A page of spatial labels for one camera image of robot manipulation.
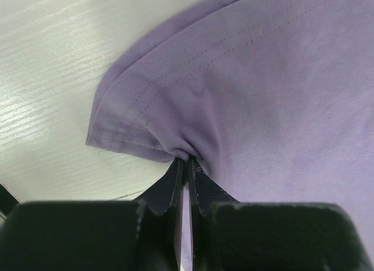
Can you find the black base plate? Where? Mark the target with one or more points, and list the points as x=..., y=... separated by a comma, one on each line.
x=7, y=202

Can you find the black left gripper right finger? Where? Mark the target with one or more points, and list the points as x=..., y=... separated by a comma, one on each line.
x=229, y=235

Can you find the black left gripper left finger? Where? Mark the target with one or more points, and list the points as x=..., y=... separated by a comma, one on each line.
x=141, y=234

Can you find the purple t shirt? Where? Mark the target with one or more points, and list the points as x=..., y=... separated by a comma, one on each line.
x=273, y=97

